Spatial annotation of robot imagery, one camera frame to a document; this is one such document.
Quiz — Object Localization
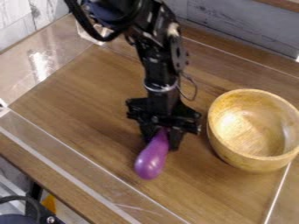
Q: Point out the clear acrylic corner bracket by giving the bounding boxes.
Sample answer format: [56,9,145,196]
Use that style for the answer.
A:
[73,20,106,46]

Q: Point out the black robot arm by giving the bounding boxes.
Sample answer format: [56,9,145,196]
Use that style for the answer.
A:
[64,0,201,151]

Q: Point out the purple toy eggplant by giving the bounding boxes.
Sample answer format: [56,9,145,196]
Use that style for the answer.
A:
[134,129,169,179]

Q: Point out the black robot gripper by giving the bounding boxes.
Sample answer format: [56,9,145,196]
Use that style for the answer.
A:
[125,84,201,151]

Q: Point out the black cable lower left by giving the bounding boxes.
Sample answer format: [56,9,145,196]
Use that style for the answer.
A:
[0,195,42,224]

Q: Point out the brown wooden bowl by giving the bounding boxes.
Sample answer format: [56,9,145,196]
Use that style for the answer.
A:
[206,88,299,173]

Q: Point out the clear acrylic tray walls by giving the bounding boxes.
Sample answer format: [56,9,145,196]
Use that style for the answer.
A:
[0,10,299,224]

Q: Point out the black clamp with screw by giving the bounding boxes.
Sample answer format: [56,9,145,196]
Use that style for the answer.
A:
[24,201,65,224]

